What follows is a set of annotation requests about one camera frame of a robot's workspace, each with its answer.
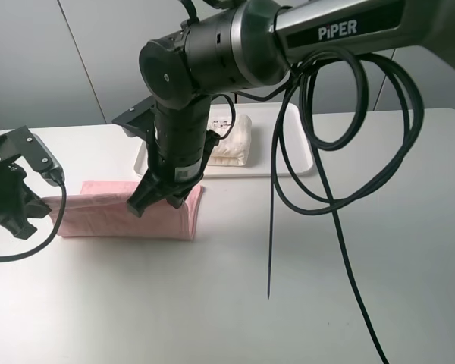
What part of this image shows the pink towel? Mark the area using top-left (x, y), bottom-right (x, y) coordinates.
top-left (41, 180), bottom-right (205, 242)

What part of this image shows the white plastic tray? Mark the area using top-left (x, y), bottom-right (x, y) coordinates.
top-left (133, 101), bottom-right (314, 179)

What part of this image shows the cream white towel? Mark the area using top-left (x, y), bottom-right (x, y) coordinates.
top-left (208, 115), bottom-right (253, 167)

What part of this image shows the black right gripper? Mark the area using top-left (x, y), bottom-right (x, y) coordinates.
top-left (127, 130), bottom-right (218, 218)

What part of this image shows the black right camera cable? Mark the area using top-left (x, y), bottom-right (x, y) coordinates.
top-left (212, 45), bottom-right (425, 364)

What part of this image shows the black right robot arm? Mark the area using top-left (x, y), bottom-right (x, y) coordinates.
top-left (124, 1), bottom-right (455, 215)

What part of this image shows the black left camera cable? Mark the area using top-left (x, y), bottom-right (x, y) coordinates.
top-left (0, 174), bottom-right (67, 263)

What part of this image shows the black camera cable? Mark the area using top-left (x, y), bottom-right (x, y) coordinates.
top-left (212, 45), bottom-right (425, 364)
top-left (0, 174), bottom-right (67, 263)

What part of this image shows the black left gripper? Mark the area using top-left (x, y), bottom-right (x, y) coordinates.
top-left (0, 153), bottom-right (52, 240)

